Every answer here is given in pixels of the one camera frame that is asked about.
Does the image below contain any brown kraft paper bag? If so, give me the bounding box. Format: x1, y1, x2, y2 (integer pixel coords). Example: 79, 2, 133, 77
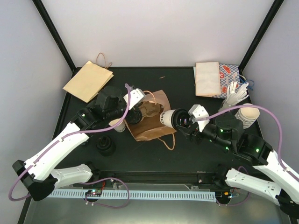
124, 90, 176, 150

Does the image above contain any single pulp cup carrier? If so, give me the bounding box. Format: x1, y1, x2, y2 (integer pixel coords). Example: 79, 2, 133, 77
139, 102, 163, 118

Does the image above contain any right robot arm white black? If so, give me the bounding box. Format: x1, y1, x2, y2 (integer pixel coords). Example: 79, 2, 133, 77
176, 111, 299, 219

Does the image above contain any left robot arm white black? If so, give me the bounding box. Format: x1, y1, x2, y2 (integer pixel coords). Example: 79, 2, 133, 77
12, 84, 135, 201

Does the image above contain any white paper bag brown trim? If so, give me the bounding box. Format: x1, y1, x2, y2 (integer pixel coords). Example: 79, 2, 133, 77
195, 62, 221, 96

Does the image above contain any stack of white paper cups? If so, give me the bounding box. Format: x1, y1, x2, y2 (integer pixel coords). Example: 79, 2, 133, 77
235, 107, 260, 129

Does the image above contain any bundle of white straws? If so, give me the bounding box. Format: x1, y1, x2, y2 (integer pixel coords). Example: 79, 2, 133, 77
219, 81, 249, 112

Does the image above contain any blue checkered paper bag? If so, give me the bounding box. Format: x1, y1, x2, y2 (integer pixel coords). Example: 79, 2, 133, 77
214, 63, 254, 99

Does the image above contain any black lid stack left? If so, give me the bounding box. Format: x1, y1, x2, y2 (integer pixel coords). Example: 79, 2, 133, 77
96, 135, 116, 156

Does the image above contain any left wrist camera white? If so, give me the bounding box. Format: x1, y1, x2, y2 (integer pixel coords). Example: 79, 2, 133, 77
123, 88, 145, 110

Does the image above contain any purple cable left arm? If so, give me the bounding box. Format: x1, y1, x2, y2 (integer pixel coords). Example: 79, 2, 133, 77
8, 83, 131, 210

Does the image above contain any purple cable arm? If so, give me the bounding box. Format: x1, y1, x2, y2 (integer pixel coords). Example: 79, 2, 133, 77
8, 83, 131, 210
197, 104, 299, 208

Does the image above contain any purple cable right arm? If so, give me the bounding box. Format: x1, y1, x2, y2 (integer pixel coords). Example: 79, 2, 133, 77
197, 104, 299, 208

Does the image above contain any tan paper bag with handles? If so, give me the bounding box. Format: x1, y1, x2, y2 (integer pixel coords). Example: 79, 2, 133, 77
63, 61, 114, 103

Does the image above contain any black frame post right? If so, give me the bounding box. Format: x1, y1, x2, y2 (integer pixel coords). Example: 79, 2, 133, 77
238, 0, 284, 73

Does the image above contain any black frame post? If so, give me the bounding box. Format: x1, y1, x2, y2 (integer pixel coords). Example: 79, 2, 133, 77
238, 0, 284, 73
32, 0, 77, 73

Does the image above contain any light blue cable duct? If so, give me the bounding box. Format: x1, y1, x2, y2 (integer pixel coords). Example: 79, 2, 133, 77
48, 189, 216, 202

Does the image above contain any black frame post left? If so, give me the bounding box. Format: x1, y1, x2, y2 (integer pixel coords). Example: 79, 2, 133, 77
32, 0, 77, 73

